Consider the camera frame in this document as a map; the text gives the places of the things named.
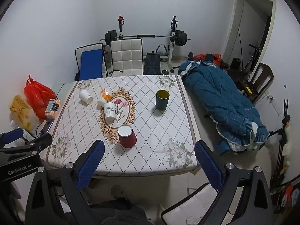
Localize red ribbed paper cup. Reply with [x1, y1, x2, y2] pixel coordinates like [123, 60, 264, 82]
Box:
[117, 124, 137, 149]

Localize white floral cup centre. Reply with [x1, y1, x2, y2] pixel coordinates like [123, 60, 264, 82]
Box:
[103, 102, 116, 122]

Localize white cup far left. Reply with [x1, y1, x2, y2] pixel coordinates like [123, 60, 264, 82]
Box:
[79, 89, 93, 104]

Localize orange white paper cup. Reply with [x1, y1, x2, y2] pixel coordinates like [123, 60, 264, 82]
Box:
[98, 89, 112, 107]

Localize dark green yellow-lined cup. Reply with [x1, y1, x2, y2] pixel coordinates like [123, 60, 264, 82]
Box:
[156, 89, 170, 111]

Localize bag of yellow chips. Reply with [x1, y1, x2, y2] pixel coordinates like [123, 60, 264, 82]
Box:
[9, 94, 40, 132]

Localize silver device on side table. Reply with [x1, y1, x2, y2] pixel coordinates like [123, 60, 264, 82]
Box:
[37, 120, 53, 137]

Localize white chair near foreground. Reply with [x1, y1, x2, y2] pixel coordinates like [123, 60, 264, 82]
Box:
[161, 182, 218, 224]

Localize blue quilted blanket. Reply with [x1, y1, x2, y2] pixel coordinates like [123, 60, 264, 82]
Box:
[178, 60, 269, 152]

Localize red plastic bag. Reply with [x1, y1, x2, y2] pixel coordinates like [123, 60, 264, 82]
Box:
[23, 75, 56, 120]

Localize orange box with phone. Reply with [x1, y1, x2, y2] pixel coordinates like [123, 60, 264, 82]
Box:
[45, 99, 61, 120]

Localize floral diamond pattern tablecloth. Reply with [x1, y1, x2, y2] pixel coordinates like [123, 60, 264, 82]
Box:
[44, 75, 200, 177]

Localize black tripod stand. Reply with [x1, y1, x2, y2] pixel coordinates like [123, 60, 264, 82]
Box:
[269, 100, 291, 191]

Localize dark wooden chair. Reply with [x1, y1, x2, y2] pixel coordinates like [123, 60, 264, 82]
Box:
[244, 63, 274, 103]

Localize white chair with blue cushion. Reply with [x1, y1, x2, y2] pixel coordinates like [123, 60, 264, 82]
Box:
[74, 43, 108, 81]

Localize red bag on floor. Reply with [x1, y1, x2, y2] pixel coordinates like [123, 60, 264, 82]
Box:
[193, 53, 222, 67]

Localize black blue backpack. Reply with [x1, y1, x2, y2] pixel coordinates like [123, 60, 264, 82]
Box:
[143, 53, 161, 75]

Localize white padded chair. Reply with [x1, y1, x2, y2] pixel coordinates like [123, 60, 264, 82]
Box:
[110, 38, 143, 77]

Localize white weight bench rack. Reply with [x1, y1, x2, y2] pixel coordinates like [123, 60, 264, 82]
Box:
[117, 15, 177, 73]

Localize barbell with black weights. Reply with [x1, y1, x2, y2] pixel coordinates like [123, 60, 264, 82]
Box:
[100, 30, 191, 46]

